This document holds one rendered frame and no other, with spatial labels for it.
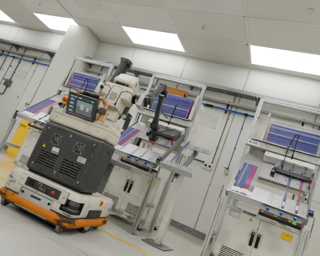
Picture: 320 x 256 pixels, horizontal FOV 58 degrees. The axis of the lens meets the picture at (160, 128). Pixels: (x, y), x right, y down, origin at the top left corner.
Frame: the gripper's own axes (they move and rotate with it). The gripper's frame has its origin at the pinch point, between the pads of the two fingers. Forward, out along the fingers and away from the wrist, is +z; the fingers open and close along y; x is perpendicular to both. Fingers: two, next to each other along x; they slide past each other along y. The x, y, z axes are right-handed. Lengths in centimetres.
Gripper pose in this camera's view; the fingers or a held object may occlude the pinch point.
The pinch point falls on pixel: (153, 144)
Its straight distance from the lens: 328.1
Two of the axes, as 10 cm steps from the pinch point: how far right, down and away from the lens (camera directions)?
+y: -8.8, -2.7, 4.0
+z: -0.5, 8.7, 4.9
